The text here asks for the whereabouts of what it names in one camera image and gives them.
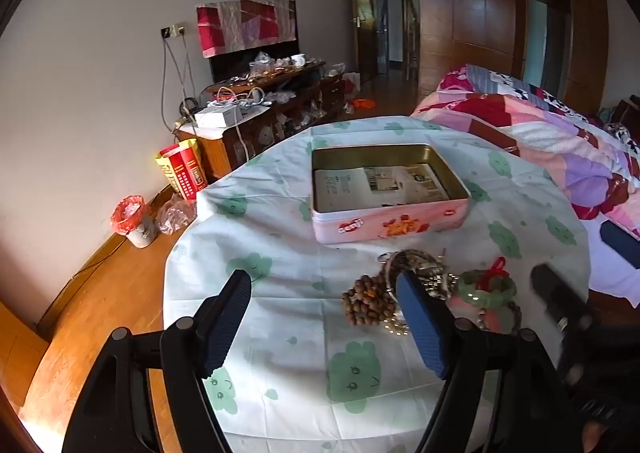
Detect wooden television cabinet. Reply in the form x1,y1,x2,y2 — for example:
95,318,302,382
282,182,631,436
177,60,351,182

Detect wooden side cabinet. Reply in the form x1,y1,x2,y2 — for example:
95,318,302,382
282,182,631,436
0,300,51,409

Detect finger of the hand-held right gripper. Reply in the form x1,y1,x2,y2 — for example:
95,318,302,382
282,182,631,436
530,263,596,334
599,220,640,270

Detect silver metal watch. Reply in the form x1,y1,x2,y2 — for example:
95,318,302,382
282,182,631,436
377,249,458,304

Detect black television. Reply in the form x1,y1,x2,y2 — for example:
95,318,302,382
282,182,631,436
207,40,297,84

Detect trash bin red bag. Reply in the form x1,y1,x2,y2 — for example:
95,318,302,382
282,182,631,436
111,196,158,249

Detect pink tin box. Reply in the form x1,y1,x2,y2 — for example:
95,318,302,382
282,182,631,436
310,144,472,245

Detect printed paper sheet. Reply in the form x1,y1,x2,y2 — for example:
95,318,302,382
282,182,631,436
314,164,450,213

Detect wooden bead bracelet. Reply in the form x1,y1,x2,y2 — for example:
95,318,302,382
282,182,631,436
342,274,401,326

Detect grey wall cables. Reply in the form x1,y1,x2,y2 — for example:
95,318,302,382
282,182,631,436
160,36,199,133

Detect white green cloud tablecloth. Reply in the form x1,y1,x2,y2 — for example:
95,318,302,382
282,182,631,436
162,116,591,453

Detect white cardboard box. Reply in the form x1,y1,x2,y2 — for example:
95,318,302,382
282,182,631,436
194,106,243,129

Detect green jade bangle red ribbon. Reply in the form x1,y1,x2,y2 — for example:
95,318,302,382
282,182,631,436
447,257,522,334

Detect red patchwork television cover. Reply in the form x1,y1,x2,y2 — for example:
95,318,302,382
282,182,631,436
196,0,297,59

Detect wooden wardrobe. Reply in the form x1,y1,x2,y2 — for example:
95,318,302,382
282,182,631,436
417,0,608,110

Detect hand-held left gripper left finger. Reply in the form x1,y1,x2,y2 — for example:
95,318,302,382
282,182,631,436
62,269,252,453

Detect clear plastic bag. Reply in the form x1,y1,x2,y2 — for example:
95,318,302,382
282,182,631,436
155,193,198,236

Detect patchwork quilt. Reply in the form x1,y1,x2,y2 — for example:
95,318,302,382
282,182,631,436
411,64,640,241

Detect wooden door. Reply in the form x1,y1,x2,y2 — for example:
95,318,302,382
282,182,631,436
350,0,420,84

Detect red yellow carton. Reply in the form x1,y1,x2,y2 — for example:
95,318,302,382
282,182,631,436
155,138,208,201

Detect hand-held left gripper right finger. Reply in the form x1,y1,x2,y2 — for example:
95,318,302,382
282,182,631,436
395,269,581,453

